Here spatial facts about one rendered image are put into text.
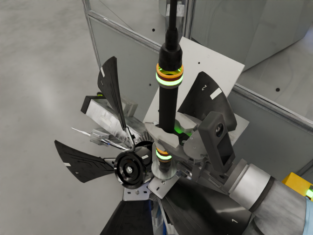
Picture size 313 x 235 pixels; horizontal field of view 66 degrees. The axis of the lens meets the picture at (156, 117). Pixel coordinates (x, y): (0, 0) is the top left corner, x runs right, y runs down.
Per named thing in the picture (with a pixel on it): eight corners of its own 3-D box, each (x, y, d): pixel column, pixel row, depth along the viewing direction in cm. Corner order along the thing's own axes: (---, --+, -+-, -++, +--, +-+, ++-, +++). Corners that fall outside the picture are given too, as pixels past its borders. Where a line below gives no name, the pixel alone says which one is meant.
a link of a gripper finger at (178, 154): (154, 148, 48) (194, 169, 45) (154, 144, 47) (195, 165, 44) (165, 131, 50) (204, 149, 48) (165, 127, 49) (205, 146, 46)
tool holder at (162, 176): (153, 150, 70) (153, 132, 63) (177, 152, 70) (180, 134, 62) (150, 179, 65) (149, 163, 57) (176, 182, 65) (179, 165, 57)
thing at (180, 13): (166, 19, 104) (167, 0, 98) (182, 20, 104) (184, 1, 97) (165, 33, 98) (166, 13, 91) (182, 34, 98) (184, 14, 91)
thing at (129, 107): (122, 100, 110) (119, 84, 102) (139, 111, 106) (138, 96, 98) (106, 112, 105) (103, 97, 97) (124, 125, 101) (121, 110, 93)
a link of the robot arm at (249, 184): (256, 201, 39) (276, 166, 43) (231, 184, 41) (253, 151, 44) (243, 215, 45) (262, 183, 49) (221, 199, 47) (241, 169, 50)
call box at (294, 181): (280, 182, 97) (291, 170, 88) (305, 197, 93) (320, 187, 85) (262, 213, 89) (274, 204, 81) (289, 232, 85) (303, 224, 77)
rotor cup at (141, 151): (135, 135, 85) (111, 141, 74) (171, 146, 78) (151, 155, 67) (130, 173, 88) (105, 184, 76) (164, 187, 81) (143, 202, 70)
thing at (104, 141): (138, 155, 89) (72, 129, 105) (139, 150, 88) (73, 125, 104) (134, 157, 87) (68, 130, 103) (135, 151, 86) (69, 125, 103)
